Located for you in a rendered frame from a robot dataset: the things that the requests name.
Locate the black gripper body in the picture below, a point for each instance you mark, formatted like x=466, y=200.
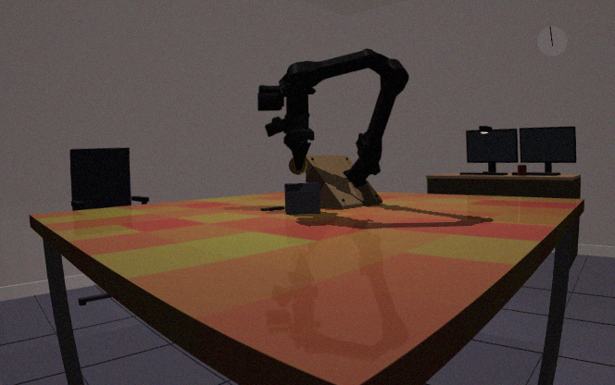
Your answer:
x=299, y=131

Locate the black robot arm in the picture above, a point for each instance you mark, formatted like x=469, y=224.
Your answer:
x=299, y=81

